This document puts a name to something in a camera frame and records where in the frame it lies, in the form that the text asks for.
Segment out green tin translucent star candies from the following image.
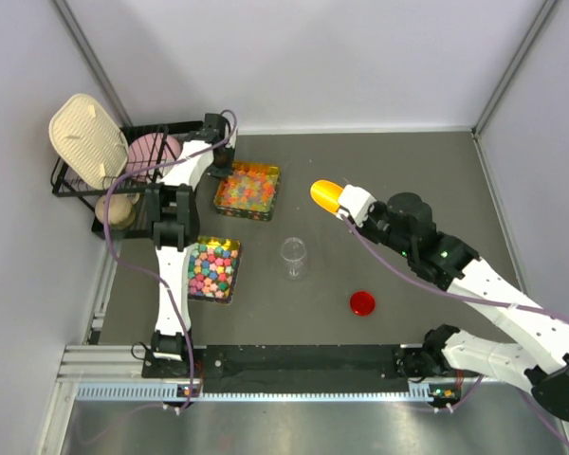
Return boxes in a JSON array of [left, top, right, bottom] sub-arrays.
[[213, 161, 281, 221]]

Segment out orange plastic scoop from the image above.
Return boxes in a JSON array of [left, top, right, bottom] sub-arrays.
[[310, 180, 343, 214]]

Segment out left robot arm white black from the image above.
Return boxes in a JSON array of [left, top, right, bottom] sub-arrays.
[[141, 113, 236, 379]]

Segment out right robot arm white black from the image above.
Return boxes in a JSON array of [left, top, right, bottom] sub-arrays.
[[337, 187, 569, 422]]

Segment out tin with opaque star candies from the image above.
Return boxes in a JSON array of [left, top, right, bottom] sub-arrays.
[[188, 236, 242, 304]]

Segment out pink bowl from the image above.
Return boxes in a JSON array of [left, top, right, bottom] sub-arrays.
[[126, 133, 182, 173]]

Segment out red round lid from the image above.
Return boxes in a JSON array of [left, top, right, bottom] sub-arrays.
[[349, 290, 376, 317]]

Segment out clear plastic cup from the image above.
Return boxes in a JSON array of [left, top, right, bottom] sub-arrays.
[[280, 237, 308, 280]]

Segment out beige round bowl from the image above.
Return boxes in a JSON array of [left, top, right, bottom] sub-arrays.
[[95, 193, 140, 230]]

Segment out beige ribbed tray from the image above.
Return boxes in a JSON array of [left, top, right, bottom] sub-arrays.
[[48, 93, 128, 190]]

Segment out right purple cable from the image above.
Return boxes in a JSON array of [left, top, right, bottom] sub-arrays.
[[339, 212, 569, 455]]

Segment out purple cable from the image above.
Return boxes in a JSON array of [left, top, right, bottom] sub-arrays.
[[339, 212, 569, 455], [102, 109, 241, 413]]

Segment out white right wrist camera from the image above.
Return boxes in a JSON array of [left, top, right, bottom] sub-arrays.
[[335, 185, 376, 228]]

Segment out black wire dish rack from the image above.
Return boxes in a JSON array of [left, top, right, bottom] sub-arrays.
[[50, 120, 202, 239]]

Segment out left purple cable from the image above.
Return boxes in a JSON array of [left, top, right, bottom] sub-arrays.
[[102, 109, 241, 413]]

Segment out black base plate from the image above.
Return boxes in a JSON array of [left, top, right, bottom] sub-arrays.
[[141, 343, 483, 394]]

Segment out grey slotted cable duct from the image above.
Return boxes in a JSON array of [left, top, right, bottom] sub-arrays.
[[76, 383, 461, 404]]

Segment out aluminium frame rail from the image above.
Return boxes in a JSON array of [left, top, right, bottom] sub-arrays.
[[32, 241, 569, 455]]

